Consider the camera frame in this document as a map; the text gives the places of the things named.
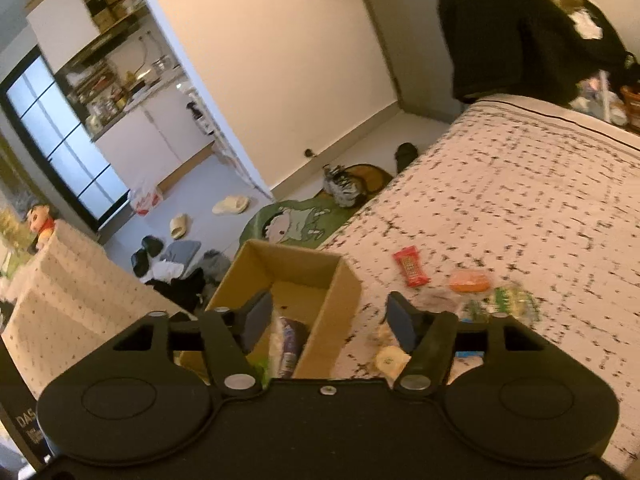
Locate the white upper cabinet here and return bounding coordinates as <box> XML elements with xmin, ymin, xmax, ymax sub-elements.
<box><xmin>27</xmin><ymin>0</ymin><xmax>101</xmax><ymax>73</ymax></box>

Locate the red snack packet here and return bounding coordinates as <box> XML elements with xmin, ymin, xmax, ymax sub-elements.
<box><xmin>393</xmin><ymin>246</ymin><xmax>432</xmax><ymax>288</ymax></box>

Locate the white kitchen cabinet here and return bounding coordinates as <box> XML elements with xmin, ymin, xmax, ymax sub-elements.
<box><xmin>95</xmin><ymin>77</ymin><xmax>221</xmax><ymax>186</ymax></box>

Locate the black framed glass door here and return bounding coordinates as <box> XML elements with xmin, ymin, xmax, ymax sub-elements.
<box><xmin>0</xmin><ymin>45</ymin><xmax>132</xmax><ymax>233</ymax></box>

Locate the black shoe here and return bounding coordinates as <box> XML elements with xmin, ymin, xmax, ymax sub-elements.
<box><xmin>394</xmin><ymin>142</ymin><xmax>419</xmax><ymax>173</ymax></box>

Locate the green white snack packet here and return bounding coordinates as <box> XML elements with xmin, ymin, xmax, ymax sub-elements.
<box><xmin>487</xmin><ymin>285</ymin><xmax>542</xmax><ymax>323</ymax></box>

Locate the pile of dark clothes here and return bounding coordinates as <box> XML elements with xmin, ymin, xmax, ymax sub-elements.
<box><xmin>145</xmin><ymin>259</ymin><xmax>232</xmax><ymax>311</ymax></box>

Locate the round yellow cookie packet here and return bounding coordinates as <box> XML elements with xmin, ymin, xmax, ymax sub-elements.
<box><xmin>375</xmin><ymin>345</ymin><xmax>413</xmax><ymax>378</ymax></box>

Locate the white red plastic bag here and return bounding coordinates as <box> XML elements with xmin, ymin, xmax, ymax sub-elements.
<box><xmin>127</xmin><ymin>180</ymin><xmax>165</xmax><ymax>217</ymax></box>

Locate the black printed box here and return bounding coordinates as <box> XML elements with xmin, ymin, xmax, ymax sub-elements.
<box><xmin>0</xmin><ymin>340</ymin><xmax>56</xmax><ymax>480</ymax></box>

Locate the orange basket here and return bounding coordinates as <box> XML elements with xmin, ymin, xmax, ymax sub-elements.
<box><xmin>620</xmin><ymin>85</ymin><xmax>640</xmax><ymax>131</ymax></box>

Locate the pair of grey sneakers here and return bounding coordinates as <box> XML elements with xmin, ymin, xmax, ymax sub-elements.
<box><xmin>322</xmin><ymin>164</ymin><xmax>368</xmax><ymax>207</ymax></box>

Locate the purple snack packet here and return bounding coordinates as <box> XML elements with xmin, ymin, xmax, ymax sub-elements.
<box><xmin>270</xmin><ymin>316</ymin><xmax>311</xmax><ymax>378</ymax></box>

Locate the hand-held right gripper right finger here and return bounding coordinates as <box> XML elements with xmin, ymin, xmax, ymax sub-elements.
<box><xmin>385</xmin><ymin>291</ymin><xmax>548</xmax><ymax>394</ymax></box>

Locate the brown round mat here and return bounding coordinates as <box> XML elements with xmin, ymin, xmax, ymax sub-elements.
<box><xmin>345</xmin><ymin>164</ymin><xmax>396</xmax><ymax>206</ymax></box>

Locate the black hanging jacket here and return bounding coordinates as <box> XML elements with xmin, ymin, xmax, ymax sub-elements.
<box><xmin>437</xmin><ymin>0</ymin><xmax>640</xmax><ymax>108</ymax></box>

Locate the dotted cream pillow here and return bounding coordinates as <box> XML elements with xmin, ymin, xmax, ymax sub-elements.
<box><xmin>0</xmin><ymin>220</ymin><xmax>198</xmax><ymax>401</ymax></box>

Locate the grey folded cloth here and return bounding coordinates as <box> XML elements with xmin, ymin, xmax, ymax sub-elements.
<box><xmin>160</xmin><ymin>240</ymin><xmax>202</xmax><ymax>266</ymax></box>

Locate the cartoon boy doll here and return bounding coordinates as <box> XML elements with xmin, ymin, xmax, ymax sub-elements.
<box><xmin>27</xmin><ymin>203</ymin><xmax>58</xmax><ymax>253</ymax></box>

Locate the clear snack packet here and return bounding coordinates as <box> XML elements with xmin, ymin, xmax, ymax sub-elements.
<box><xmin>415</xmin><ymin>287</ymin><xmax>463</xmax><ymax>316</ymax></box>

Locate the speckled bed blanket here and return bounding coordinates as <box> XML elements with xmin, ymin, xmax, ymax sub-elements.
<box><xmin>320</xmin><ymin>95</ymin><xmax>640</xmax><ymax>472</ymax></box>

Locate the green cartoon rug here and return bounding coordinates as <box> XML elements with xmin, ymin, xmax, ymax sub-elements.
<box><xmin>242</xmin><ymin>199</ymin><xmax>358</xmax><ymax>251</ymax></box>

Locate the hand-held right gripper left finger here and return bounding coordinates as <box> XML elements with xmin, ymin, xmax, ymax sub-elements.
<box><xmin>112</xmin><ymin>291</ymin><xmax>274</xmax><ymax>394</ymax></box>

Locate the white wardrobe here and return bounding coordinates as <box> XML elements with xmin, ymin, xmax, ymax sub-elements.
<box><xmin>352</xmin><ymin>0</ymin><xmax>468</xmax><ymax>123</ymax></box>

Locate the orange snack packet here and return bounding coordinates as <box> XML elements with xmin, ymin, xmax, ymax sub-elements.
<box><xmin>447</xmin><ymin>269</ymin><xmax>493</xmax><ymax>294</ymax></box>

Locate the brown cardboard box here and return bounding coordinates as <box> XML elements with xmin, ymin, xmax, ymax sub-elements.
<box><xmin>177</xmin><ymin>239</ymin><xmax>363</xmax><ymax>381</ymax></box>

